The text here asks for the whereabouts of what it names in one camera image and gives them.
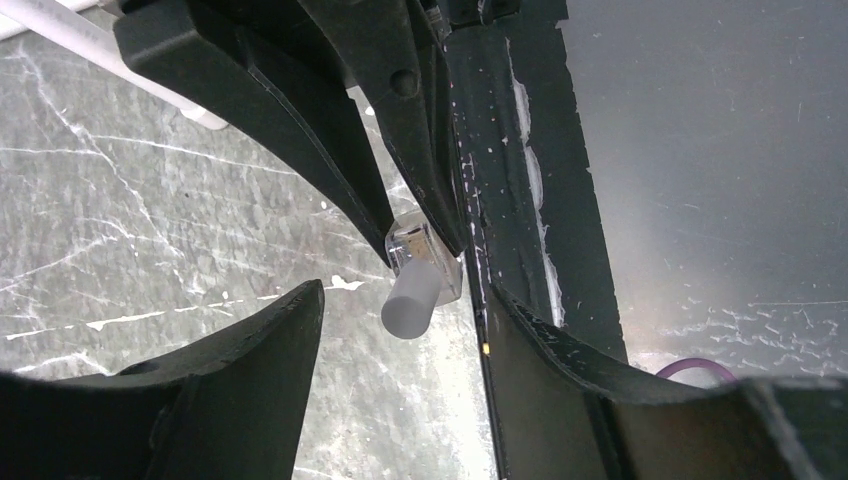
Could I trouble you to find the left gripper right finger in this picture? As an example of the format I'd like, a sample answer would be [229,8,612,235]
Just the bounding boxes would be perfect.
[487,285,847,479]

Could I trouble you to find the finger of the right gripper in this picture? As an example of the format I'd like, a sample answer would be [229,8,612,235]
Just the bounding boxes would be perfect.
[113,1,394,257]
[300,0,467,256]

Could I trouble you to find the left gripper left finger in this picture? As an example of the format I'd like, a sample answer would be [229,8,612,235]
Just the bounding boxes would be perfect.
[1,280,324,479]

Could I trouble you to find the white pvc pipe frame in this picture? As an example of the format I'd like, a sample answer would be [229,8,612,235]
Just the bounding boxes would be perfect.
[1,1,228,130]

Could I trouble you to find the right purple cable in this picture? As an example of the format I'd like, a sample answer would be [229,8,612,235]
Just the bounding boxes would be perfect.
[655,357,739,386]

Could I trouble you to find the clear nail polish bottle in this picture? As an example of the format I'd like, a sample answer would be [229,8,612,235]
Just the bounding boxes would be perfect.
[381,210,463,340]

